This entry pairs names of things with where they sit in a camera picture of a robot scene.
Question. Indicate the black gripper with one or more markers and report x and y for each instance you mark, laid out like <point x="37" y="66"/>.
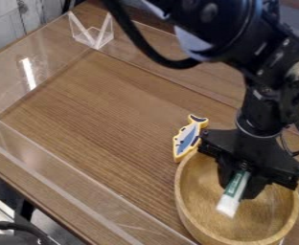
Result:
<point x="264" y="157"/>

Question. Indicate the green white marker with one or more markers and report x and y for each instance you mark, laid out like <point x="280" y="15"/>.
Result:
<point x="229" y="200"/>

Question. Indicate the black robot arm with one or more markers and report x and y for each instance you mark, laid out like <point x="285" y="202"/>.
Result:
<point x="240" y="33"/>

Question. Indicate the brown wooden bowl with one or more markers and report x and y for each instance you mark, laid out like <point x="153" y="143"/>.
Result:
<point x="261" y="221"/>

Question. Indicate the yellow blue fish toy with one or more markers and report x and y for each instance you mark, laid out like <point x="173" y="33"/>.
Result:
<point x="185" y="140"/>

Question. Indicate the clear acrylic front wall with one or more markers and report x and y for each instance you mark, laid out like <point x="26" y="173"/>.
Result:
<point x="98" y="215"/>

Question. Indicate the clear acrylic corner bracket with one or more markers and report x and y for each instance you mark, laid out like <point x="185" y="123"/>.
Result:
<point x="92" y="37"/>

